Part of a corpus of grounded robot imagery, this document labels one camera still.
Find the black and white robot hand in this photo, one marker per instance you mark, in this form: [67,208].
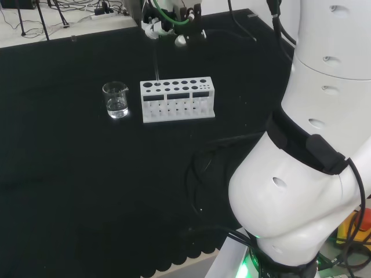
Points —
[189,23]

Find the clear glass rod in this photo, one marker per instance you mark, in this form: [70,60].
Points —
[156,63]

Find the white test tube rack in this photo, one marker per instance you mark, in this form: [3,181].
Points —
[174,116]

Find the grey panel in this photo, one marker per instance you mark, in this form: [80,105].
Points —
[135,11]

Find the grey tape piece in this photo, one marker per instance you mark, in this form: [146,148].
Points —
[253,15]
[73,38]

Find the white power strip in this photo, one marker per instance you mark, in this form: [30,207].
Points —
[101,14]

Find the clear glass beaker with water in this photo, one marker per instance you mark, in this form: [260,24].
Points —
[116,108]

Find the black tripod leg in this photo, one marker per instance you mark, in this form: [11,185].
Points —
[21,20]
[43,23]
[62,16]

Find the black bench cloth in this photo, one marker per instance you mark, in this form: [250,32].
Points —
[87,173]

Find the yellow stop button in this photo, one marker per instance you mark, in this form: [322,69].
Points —
[353,228]

